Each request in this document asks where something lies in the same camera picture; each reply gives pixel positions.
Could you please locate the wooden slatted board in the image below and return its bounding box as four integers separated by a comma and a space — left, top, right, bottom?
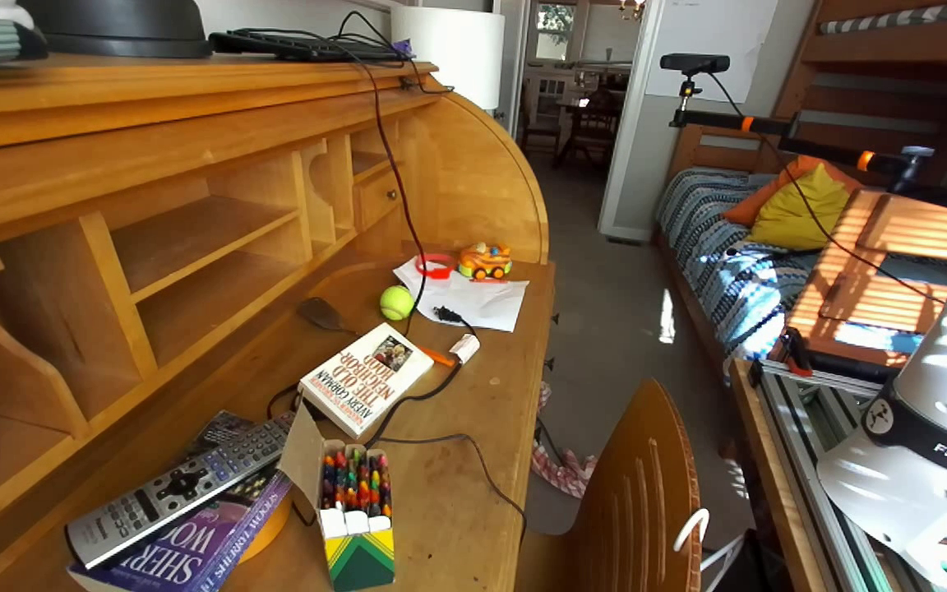
784, 187, 947, 373

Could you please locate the white paper sheet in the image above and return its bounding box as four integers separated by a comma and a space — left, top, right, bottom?
388, 253, 533, 336

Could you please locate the black bar with orange clamps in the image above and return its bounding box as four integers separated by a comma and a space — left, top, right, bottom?
668, 106, 939, 196

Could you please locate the striped bed bedding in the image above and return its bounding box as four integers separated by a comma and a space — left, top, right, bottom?
650, 166, 828, 359

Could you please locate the patterned cloth on floor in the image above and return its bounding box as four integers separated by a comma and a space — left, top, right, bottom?
533, 438, 600, 503

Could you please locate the wooden roll-top desk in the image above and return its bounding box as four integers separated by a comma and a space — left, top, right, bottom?
0, 53, 560, 592

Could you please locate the black hanging cable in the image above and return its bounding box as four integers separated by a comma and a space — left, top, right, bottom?
337, 6, 433, 316

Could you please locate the black cable with plug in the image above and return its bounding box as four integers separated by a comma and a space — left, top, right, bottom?
265, 305, 533, 525

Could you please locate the black dome-shaped object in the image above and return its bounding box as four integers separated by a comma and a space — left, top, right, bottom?
16, 0, 215, 62

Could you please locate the black camera on tripod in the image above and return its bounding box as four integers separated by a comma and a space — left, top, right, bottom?
659, 49, 733, 130

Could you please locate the white and orange marker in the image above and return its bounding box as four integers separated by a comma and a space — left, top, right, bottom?
421, 330, 485, 373

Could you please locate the black flat electronic device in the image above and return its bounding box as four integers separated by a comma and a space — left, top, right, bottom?
208, 28, 411, 66

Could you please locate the wooden chair back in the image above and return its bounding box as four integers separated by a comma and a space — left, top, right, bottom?
517, 377, 708, 592

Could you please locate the purple paperback book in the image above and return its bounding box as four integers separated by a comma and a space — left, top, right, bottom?
67, 471, 296, 592

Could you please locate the wooden bunk bed frame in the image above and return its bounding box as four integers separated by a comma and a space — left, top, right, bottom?
665, 0, 947, 190

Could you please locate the orange pillow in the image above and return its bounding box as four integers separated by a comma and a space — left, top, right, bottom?
716, 152, 865, 230

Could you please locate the red plastic ring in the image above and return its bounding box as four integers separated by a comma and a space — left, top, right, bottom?
415, 250, 457, 282

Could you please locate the yellow pillow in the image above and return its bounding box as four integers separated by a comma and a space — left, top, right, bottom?
748, 161, 862, 253

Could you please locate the open crayon box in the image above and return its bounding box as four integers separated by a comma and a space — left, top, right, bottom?
277, 405, 403, 592

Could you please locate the yellow-green tennis ball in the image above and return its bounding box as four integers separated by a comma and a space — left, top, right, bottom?
379, 282, 417, 326

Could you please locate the robot mounting table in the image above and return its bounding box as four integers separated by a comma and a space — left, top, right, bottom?
729, 357, 905, 592

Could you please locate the yellow orange toy car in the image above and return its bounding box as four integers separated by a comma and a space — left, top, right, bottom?
457, 242, 517, 282

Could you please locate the white red-lettered book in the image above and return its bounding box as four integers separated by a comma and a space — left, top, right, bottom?
296, 322, 438, 443

